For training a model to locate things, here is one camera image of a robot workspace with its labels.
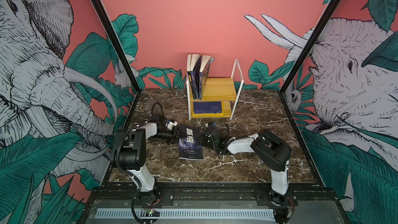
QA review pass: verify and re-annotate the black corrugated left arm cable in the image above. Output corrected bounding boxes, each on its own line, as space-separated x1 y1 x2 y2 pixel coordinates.
150 102 165 122

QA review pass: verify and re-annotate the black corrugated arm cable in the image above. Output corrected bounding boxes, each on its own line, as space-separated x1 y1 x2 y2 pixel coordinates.
150 102 165 122
217 122 231 139

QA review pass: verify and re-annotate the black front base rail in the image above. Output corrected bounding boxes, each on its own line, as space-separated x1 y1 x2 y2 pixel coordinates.
80 183 349 224

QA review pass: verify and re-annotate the black frame post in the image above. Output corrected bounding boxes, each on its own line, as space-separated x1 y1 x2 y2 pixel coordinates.
90 0 141 94
279 0 357 94

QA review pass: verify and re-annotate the dark purple book white strip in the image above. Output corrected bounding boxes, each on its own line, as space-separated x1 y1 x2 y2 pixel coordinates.
178 125 204 160

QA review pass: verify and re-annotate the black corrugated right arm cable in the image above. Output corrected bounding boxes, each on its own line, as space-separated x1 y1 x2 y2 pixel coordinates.
217 122 231 139

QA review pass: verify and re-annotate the white slotted cable duct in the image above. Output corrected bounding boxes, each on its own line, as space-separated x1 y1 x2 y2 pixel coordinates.
94 208 275 221

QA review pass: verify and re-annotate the white frame wooden bookshelf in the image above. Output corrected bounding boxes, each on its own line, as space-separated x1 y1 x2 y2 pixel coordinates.
186 59 244 119

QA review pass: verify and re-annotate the yellow cartoon cover book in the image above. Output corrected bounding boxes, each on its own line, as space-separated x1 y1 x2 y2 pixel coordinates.
192 111 224 118

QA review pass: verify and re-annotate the black right frame post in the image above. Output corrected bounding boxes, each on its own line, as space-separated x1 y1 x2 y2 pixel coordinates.
279 0 357 94

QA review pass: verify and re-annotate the purple book with old man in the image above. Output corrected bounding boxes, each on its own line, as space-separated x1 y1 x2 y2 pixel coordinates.
190 54 201 99

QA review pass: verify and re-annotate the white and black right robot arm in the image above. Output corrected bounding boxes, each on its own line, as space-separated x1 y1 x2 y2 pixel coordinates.
199 129 295 207

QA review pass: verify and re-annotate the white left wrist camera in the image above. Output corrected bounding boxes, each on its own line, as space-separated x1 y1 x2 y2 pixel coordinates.
166 120 178 130

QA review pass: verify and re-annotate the black left frame post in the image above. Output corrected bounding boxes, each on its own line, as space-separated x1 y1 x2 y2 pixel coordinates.
90 0 141 94

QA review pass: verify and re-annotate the navy book with yellow label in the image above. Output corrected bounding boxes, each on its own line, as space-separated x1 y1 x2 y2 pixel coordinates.
193 102 223 114

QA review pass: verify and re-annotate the dark brown standing book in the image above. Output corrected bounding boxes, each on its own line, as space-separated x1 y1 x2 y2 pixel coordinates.
187 54 199 99

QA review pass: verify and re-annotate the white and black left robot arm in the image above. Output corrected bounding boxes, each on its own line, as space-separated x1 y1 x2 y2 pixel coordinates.
110 114 179 192

